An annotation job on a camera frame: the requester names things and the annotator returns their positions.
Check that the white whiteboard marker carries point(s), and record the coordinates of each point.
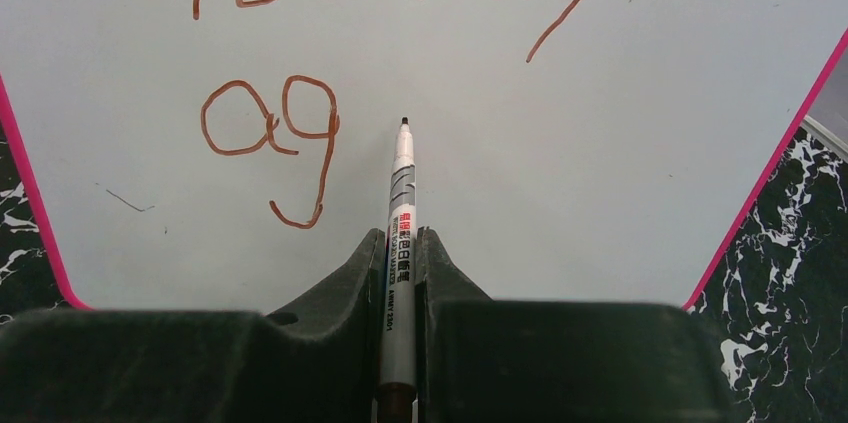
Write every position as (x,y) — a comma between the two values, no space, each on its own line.
(396,388)

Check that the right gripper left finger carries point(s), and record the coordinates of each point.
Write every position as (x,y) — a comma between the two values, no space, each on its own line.
(312,360)

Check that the pink framed whiteboard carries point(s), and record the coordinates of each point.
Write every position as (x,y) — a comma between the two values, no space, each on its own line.
(232,153)

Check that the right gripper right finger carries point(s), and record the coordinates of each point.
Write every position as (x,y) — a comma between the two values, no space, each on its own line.
(488,360)

